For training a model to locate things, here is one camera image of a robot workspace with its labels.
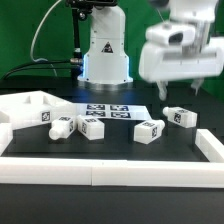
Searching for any white square tabletop part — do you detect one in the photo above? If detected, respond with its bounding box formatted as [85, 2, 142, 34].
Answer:
[0, 91, 76, 130]

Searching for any black cable bundle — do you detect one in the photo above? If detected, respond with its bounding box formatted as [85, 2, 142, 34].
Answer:
[0, 59, 83, 81]

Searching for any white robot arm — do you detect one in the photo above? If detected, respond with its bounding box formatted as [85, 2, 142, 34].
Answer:
[78, 0, 224, 100]

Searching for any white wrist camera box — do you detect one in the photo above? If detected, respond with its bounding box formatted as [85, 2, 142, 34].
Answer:
[146, 21, 196, 46]

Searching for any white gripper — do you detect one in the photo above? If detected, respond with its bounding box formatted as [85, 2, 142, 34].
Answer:
[139, 44, 224, 101]

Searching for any white fence wall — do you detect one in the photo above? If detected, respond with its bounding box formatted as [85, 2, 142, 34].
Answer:
[0, 123, 13, 156]
[195, 129, 224, 163]
[0, 157, 224, 188]

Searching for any white left fence wall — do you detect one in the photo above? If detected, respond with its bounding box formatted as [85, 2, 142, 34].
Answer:
[0, 123, 13, 156]

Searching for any white right fence wall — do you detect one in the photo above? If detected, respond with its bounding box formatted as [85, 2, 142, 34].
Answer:
[195, 129, 224, 163]

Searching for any grey cable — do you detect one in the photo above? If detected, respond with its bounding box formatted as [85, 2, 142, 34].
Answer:
[29, 0, 64, 78]

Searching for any white front fence wall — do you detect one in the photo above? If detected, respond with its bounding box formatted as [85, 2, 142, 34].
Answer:
[0, 157, 224, 188]

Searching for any white sheet with tags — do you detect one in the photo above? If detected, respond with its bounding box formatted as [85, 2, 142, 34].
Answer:
[76, 103, 151, 120]

